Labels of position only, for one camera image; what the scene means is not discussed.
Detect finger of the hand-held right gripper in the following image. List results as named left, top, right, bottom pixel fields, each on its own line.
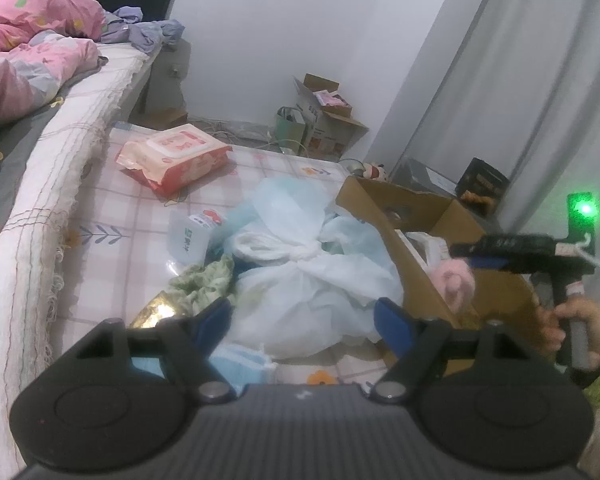
left=449, top=241, right=505, bottom=271

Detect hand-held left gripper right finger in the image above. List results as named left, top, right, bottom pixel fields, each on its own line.
left=369, top=297, right=533, bottom=405

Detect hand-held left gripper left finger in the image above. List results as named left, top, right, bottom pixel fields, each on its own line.
left=50, top=296, right=234, bottom=403

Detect small white packet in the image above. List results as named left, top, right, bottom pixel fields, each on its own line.
left=405, top=231, right=454, bottom=267

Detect pink plush toy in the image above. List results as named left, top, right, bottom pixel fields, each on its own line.
left=429, top=257, right=478, bottom=315

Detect green patterned cloth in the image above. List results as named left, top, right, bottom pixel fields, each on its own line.
left=168, top=254, right=237, bottom=315

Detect blue white tissue pack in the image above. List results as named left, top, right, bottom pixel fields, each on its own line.
left=130, top=342, right=277, bottom=397

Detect gold foil packet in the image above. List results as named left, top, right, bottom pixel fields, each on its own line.
left=129, top=291, right=182, bottom=330

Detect white tissue pack green print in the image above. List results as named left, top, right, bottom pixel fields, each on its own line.
left=166, top=208, right=227, bottom=267

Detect large brown cardboard box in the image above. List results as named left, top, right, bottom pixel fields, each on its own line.
left=335, top=175, right=548, bottom=376

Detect person's right hand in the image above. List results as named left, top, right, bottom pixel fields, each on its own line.
left=534, top=297, right=600, bottom=373

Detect black gold printed box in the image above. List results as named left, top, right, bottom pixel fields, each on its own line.
left=454, top=157, right=512, bottom=219

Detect dark grey storage case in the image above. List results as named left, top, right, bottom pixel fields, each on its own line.
left=389, top=156, right=460, bottom=198

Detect white plastic bag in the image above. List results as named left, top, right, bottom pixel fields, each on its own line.
left=227, top=227, right=406, bottom=361

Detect checked floral floor mat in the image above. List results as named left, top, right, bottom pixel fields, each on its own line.
left=45, top=122, right=406, bottom=401

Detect small white red plush toy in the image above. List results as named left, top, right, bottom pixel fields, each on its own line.
left=361, top=161, right=390, bottom=182

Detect pale blue plastic bag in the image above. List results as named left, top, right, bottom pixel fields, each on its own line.
left=224, top=176, right=348, bottom=261

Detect grey curtain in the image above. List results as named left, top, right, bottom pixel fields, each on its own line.
left=370, top=0, right=600, bottom=281

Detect pink wet wipes pack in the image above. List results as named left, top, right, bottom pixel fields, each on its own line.
left=116, top=124, right=233, bottom=198

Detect open printed cardboard box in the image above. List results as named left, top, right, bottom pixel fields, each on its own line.
left=293, top=73, right=371, bottom=159

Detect pink packet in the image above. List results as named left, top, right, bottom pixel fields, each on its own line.
left=313, top=88, right=350, bottom=109

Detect green paper bag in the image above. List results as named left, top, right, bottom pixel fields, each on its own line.
left=275, top=106, right=312, bottom=155

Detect small brown cardboard box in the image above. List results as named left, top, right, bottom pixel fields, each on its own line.
left=144, top=107, right=189, bottom=130

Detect grey nightstand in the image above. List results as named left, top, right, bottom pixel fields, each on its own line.
left=147, top=37, right=192, bottom=116

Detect lavender clothes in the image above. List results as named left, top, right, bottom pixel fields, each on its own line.
left=99, top=5, right=187, bottom=54

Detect pink patterned quilt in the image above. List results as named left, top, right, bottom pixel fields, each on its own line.
left=0, top=0, right=108, bottom=131

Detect white charger cables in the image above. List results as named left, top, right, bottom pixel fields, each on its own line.
left=192, top=116, right=306, bottom=156

